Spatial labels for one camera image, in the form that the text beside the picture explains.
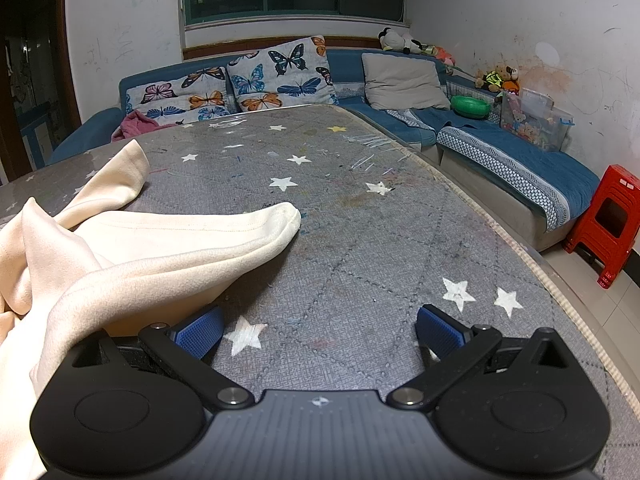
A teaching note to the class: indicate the pink cloth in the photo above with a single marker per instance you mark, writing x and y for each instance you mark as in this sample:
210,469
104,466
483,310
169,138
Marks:
137,124

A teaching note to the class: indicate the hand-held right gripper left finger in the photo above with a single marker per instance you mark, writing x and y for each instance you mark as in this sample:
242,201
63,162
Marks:
200,332

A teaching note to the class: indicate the pink plush toy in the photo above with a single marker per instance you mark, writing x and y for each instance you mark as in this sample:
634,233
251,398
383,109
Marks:
442,55

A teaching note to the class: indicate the blue patterned sofa cover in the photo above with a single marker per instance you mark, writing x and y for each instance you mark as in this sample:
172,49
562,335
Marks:
550,170

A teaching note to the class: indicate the cream sweater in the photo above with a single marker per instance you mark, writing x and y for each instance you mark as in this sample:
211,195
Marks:
150,240

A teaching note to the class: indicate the black and white plush toy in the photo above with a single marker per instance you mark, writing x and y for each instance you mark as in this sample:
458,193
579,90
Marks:
395,40

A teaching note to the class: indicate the square butterfly pillow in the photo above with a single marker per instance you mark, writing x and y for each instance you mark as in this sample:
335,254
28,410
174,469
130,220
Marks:
280,75

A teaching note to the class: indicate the wide butterfly pillow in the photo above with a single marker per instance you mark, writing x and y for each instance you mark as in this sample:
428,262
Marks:
200,95

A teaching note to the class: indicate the green bowl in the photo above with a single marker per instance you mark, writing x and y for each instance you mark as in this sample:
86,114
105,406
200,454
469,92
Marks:
470,105

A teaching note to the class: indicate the blue corner sofa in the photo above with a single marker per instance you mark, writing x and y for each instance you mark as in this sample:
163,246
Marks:
345,62

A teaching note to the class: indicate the grey star tablecloth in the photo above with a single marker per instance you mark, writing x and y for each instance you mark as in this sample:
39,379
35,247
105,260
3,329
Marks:
350,220

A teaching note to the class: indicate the wooden door frame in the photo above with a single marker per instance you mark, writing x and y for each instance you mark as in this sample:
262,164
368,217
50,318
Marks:
70,60

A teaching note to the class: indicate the red plastic stool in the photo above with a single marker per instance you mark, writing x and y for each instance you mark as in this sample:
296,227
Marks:
620,180

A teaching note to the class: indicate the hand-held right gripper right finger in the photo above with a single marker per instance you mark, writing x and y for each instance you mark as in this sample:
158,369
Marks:
440,330

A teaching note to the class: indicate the blue wooden frame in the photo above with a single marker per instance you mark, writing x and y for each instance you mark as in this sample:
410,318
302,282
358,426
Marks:
37,125

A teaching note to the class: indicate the brown teddy bear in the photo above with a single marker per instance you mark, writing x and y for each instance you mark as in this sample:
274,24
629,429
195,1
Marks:
500,80

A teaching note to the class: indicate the clear plastic storage box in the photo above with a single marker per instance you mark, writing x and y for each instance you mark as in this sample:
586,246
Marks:
535,125

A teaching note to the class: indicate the grey pillow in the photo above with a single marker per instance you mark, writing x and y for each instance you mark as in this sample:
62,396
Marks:
400,80

